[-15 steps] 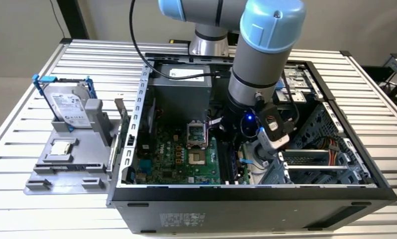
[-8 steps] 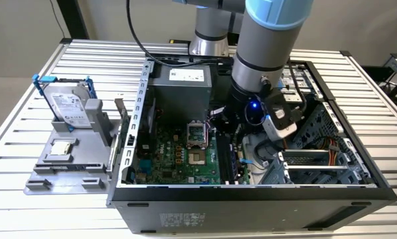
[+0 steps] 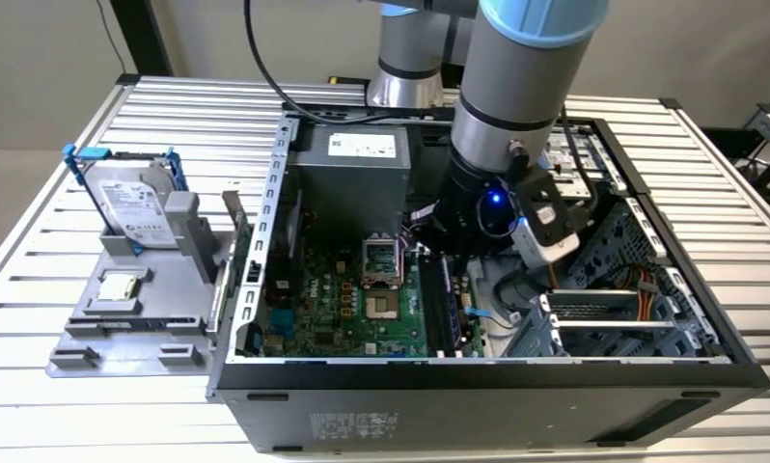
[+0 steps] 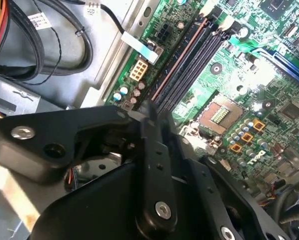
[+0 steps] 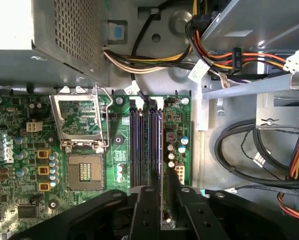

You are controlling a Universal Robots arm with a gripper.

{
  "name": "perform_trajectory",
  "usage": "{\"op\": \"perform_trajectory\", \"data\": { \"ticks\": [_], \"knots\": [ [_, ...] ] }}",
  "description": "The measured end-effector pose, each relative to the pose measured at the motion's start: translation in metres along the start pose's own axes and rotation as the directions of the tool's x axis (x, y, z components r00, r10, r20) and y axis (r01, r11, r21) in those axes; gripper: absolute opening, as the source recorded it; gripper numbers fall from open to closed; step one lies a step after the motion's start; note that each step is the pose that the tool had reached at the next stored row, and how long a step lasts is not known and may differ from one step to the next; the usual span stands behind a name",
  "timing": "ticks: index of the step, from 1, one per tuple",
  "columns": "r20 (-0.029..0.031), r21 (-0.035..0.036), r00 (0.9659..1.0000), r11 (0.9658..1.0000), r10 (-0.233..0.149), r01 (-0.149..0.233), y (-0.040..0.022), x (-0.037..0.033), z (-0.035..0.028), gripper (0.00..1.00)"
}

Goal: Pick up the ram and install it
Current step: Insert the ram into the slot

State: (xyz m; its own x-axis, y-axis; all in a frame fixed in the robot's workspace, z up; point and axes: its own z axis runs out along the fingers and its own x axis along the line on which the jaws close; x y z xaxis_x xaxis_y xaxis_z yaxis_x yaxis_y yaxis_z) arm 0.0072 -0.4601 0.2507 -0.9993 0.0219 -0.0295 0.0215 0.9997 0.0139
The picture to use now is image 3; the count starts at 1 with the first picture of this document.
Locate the black RAM stick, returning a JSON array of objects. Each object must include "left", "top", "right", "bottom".
[
  {"left": 101, "top": 324, "right": 175, "bottom": 334},
  {"left": 437, "top": 255, "right": 458, "bottom": 351}
]

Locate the metal socket cover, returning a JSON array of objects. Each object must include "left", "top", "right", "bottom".
[{"left": 361, "top": 233, "right": 405, "bottom": 289}]

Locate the grey power supply unit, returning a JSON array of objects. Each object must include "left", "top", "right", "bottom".
[{"left": 287, "top": 123, "right": 413, "bottom": 242}]

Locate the CPU socket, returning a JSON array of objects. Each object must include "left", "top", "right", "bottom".
[{"left": 363, "top": 286, "right": 403, "bottom": 322}]

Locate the grey metal drive cage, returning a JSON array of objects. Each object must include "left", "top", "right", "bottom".
[{"left": 538, "top": 120, "right": 622, "bottom": 252}]

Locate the metal disk bay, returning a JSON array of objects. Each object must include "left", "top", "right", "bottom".
[{"left": 506, "top": 288, "right": 706, "bottom": 358}]

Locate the green motherboard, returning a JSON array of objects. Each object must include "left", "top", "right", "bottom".
[{"left": 262, "top": 240, "right": 490, "bottom": 359}]

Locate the black PC case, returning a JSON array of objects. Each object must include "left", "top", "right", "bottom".
[{"left": 203, "top": 100, "right": 770, "bottom": 454}]

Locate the grey parts rack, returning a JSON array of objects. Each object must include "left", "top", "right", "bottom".
[{"left": 44, "top": 191, "right": 237, "bottom": 380}]

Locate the silver hard disk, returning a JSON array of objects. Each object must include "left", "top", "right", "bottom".
[{"left": 87, "top": 161, "right": 167, "bottom": 250}]

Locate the silver CPU chip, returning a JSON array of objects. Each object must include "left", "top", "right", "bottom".
[{"left": 97, "top": 273, "right": 146, "bottom": 303}]

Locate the blue disk carrier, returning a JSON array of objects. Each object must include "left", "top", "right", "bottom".
[{"left": 59, "top": 143, "right": 187, "bottom": 256}]

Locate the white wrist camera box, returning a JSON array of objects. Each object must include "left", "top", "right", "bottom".
[{"left": 510, "top": 168, "right": 584, "bottom": 266}]

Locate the black looped cable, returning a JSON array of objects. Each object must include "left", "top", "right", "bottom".
[{"left": 494, "top": 267, "right": 548, "bottom": 329}]

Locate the red yellow wire bundle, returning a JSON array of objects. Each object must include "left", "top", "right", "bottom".
[{"left": 621, "top": 267, "right": 658, "bottom": 322}]

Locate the black camera cable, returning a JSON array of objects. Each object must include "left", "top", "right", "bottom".
[{"left": 242, "top": 0, "right": 455, "bottom": 122}]

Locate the black upright post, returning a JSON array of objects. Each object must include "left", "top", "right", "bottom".
[{"left": 111, "top": 0, "right": 174, "bottom": 78}]

